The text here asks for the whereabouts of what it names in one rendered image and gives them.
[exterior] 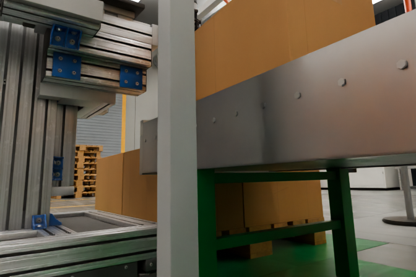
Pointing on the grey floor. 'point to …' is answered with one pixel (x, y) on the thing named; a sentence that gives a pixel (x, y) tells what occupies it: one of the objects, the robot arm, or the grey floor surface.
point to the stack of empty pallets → (82, 150)
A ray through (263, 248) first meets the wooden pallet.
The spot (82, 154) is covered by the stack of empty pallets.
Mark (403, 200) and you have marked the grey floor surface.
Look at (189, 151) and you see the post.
